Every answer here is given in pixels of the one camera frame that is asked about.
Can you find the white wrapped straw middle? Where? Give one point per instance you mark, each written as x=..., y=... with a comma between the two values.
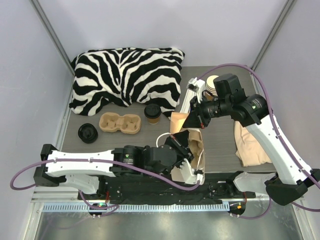
x=193, y=95

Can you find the brown paper bag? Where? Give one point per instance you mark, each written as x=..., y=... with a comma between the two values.
x=195, y=143

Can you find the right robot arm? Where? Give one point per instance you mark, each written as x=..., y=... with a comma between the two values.
x=293, y=176

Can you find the black lid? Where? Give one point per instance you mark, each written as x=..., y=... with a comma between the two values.
x=87, y=133
x=152, y=111

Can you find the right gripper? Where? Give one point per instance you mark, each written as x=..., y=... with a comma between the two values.
x=198, y=111

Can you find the single paper cup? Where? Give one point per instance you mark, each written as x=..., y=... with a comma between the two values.
x=153, y=120

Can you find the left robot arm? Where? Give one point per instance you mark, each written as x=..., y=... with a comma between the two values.
x=81, y=170

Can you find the aluminium rail frame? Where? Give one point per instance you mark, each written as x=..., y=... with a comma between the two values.
x=249, y=217

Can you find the white wrapped straw left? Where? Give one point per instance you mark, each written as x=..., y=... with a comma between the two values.
x=186, y=102

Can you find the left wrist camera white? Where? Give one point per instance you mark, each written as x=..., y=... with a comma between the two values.
x=188, y=175

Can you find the stack of paper cups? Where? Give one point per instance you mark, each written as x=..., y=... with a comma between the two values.
x=210, y=86

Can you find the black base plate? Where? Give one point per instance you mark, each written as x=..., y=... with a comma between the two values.
x=148, y=190

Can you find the white wrapped straw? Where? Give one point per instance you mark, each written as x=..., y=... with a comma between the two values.
x=186, y=102
x=193, y=95

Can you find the cardboard cup carrier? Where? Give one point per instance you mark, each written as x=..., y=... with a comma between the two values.
x=112, y=122

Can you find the zebra print pillow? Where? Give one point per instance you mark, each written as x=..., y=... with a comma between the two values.
x=124, y=76

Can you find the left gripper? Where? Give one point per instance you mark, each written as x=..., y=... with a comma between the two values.
x=181, y=147

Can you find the beige cloth bag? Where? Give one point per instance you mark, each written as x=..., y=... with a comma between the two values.
x=248, y=149

